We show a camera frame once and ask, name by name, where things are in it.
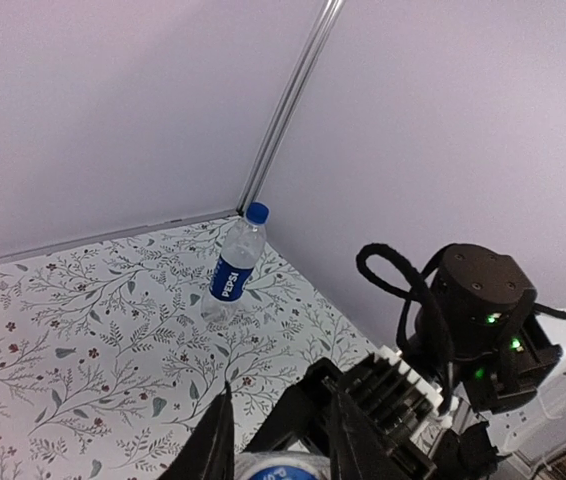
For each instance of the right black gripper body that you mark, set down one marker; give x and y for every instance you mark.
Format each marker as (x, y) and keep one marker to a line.
(302, 412)

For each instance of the blue Pepsi bottle cap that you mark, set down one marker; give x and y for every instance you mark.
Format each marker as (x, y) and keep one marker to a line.
(257, 213)

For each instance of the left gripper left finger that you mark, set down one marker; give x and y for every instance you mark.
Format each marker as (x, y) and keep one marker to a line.
(209, 452)

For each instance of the floral patterned table mat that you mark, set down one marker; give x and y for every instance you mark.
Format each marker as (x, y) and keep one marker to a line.
(106, 363)

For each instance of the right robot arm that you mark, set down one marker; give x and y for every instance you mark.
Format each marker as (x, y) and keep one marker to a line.
(476, 348)

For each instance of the white Pocari Sweat cap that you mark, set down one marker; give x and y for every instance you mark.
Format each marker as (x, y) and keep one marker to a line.
(281, 465)

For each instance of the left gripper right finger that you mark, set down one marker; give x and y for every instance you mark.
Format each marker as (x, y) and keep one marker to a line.
(362, 447)

